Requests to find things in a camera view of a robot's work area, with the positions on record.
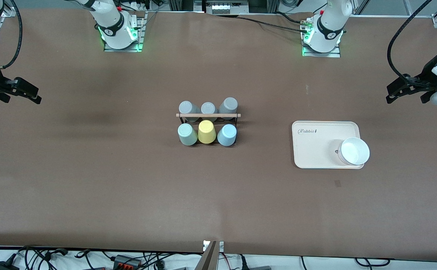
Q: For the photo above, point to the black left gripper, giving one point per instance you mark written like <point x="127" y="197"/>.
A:
<point x="425" y="76"/>

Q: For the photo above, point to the pale green plastic cup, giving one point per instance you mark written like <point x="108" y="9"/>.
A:
<point x="187" y="134"/>

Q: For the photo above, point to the light blue plastic cup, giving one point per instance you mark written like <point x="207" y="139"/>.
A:
<point x="227" y="135"/>

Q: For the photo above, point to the white bowl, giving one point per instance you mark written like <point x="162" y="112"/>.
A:
<point x="354" y="150"/>

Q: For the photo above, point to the cream plastic tray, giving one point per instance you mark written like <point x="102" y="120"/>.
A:
<point x="316" y="146"/>

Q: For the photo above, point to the grey plastic cup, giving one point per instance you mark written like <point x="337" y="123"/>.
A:
<point x="208" y="108"/>
<point x="229" y="105"/>
<point x="186" y="108"/>

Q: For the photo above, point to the black power adapter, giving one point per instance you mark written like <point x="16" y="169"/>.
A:
<point x="5" y="266"/>

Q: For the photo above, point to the yellow plastic cup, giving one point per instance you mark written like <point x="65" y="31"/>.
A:
<point x="207" y="132"/>

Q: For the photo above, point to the black red connector box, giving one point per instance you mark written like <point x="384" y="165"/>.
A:
<point x="126" y="262"/>

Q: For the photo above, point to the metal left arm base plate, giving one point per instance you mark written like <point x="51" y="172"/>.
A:
<point x="308" y="53"/>

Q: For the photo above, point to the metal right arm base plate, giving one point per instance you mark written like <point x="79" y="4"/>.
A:
<point x="140" y="37"/>

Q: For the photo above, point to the white label bracket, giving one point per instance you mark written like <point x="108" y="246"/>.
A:
<point x="221" y="246"/>

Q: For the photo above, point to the brown camera stand post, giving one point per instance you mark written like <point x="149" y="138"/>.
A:
<point x="208" y="260"/>

